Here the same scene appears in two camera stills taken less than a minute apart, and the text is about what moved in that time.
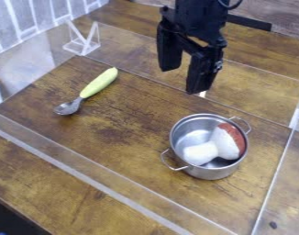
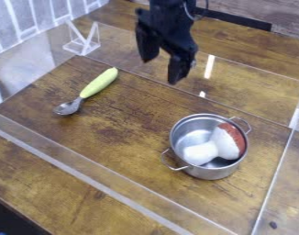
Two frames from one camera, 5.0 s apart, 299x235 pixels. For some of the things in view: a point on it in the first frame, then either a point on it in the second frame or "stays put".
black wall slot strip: x=231 y=18 stays put
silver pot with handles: x=171 y=157 stays put
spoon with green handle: x=67 y=107 stays put
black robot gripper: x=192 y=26 -> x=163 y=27
